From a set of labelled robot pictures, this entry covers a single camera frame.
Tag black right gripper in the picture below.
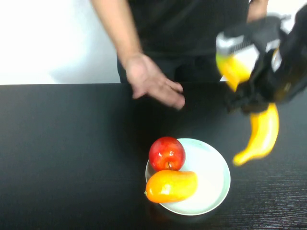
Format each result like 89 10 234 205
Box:
215 15 292 113

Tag yellow banana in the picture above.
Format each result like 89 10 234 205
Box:
215 51 281 166

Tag person's left forearm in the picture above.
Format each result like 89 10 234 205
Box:
248 0 269 23

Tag person's right forearm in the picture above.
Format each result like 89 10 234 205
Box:
90 0 144 65

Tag person's right hand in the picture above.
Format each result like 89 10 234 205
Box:
124 53 186 111

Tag dark trousers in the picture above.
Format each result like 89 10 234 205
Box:
117 51 231 84

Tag black shirt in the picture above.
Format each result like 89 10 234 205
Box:
128 0 250 57

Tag white round plate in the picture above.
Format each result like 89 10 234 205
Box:
145 138 231 216

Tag red apple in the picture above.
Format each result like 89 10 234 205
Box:
148 136 187 171

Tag orange mango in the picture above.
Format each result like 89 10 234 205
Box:
144 170 199 204

